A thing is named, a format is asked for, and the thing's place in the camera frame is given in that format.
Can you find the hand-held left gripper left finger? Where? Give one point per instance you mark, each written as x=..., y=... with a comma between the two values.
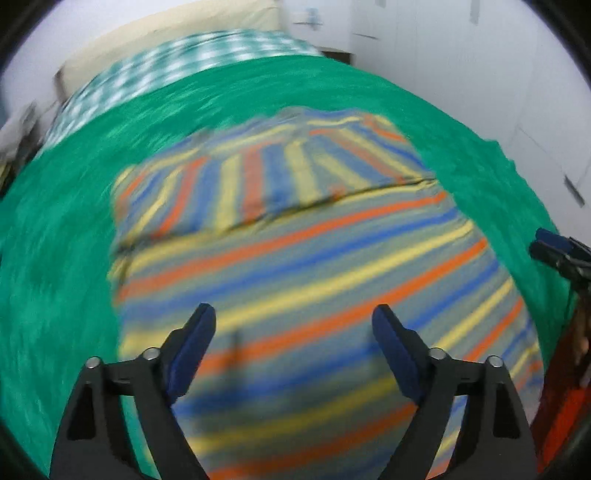
x=187, y=355

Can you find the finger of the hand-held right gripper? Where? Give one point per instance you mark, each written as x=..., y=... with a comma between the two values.
x=561, y=263
x=549, y=237

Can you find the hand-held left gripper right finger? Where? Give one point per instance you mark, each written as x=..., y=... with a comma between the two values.
x=399, y=360

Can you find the striped knit shirt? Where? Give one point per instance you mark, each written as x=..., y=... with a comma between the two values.
x=300, y=249

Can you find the pile of grey clothes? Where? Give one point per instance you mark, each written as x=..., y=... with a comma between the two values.
x=18, y=134

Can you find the person's right hand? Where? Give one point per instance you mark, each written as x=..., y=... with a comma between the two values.
x=581, y=337

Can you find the orange fleece pants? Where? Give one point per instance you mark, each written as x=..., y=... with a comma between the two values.
x=561, y=415

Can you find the green floral blanket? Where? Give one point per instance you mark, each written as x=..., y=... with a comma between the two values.
x=64, y=258

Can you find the white wardrobe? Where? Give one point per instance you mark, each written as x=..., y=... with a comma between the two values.
x=461, y=60

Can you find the dark wooden nightstand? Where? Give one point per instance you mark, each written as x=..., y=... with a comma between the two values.
x=339, y=55

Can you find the green checked bedsheet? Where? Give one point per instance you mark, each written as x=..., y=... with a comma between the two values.
x=184, y=55

